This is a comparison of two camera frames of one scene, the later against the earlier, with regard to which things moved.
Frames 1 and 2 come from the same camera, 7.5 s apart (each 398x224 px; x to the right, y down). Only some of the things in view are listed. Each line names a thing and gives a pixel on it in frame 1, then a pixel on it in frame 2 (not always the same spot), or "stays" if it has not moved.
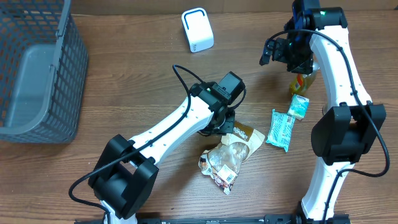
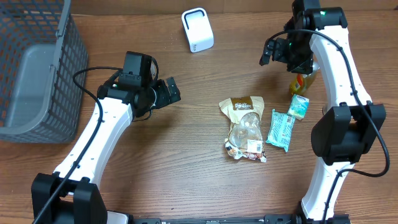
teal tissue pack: [281, 129] stays
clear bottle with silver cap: [300, 83] stays
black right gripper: [305, 67] stays
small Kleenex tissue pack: [298, 106] stays
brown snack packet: [224, 161] -> [245, 136]
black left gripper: [225, 126] -> [161, 97]
